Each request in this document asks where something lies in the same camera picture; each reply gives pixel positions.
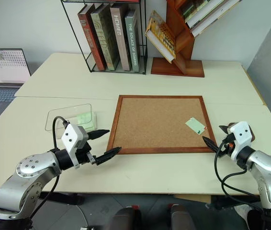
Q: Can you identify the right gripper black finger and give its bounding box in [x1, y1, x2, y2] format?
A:
[218, 124, 232, 136]
[202, 136, 219, 153]

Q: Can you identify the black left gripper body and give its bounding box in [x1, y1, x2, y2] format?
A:
[75, 141, 97, 166]

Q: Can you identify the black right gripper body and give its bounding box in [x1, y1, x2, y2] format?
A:
[218, 132, 236, 158]

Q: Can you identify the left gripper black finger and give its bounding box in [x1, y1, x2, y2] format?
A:
[94, 146, 123, 166]
[87, 129, 111, 141]

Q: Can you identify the small green card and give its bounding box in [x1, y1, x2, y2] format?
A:
[185, 117, 207, 135]

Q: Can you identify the clear plastic tray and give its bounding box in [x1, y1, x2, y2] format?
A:
[45, 103, 98, 131]

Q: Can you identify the wood-framed cork board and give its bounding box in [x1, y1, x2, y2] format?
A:
[106, 95, 217, 155]

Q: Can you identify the stack of green notes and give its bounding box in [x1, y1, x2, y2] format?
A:
[76, 112, 98, 130]

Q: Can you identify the dark table base bar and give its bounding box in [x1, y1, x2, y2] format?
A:
[39, 191, 86, 206]

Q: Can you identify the dark rounded shape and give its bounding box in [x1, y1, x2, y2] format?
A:
[168, 203, 196, 230]
[111, 205, 143, 230]

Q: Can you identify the white shoe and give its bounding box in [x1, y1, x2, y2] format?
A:
[235, 204, 255, 226]

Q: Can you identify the brown wooden tree bookshelf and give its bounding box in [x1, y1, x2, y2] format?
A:
[150, 0, 243, 78]

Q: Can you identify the red hardcover book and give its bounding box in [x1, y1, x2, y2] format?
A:
[77, 3, 108, 71]

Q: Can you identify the olive green patterned book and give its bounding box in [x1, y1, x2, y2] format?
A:
[90, 3, 120, 71]

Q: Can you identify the grey-green Solace of Soaring book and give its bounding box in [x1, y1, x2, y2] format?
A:
[124, 9, 141, 73]

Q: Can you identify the brown Homes book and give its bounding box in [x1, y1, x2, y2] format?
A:
[109, 3, 133, 72]

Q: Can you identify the white-paged thin book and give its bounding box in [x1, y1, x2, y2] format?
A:
[189, 0, 243, 38]

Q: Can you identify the yellow patterned book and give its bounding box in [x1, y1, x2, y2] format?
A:
[145, 10, 177, 64]

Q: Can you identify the grey open laptop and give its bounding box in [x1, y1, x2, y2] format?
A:
[0, 48, 32, 118]

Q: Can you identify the white-paged thick book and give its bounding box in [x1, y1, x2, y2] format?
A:
[185, 0, 237, 29]

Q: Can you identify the green cover book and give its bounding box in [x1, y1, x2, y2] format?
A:
[180, 0, 212, 20]

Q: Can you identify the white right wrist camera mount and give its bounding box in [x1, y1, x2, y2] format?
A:
[229, 121, 255, 161]

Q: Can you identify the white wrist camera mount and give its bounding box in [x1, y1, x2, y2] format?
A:
[229, 121, 255, 161]
[61, 123, 89, 170]

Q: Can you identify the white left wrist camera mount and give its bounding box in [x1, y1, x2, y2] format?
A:
[61, 123, 89, 170]

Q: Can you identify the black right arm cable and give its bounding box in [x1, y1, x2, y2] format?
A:
[215, 138, 262, 199]

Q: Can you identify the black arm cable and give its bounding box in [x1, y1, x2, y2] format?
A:
[215, 138, 262, 199]
[29, 115, 69, 220]

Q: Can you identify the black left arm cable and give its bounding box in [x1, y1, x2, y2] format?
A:
[29, 115, 69, 220]

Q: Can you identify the black wire book rack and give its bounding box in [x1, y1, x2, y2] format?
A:
[61, 0, 148, 75]

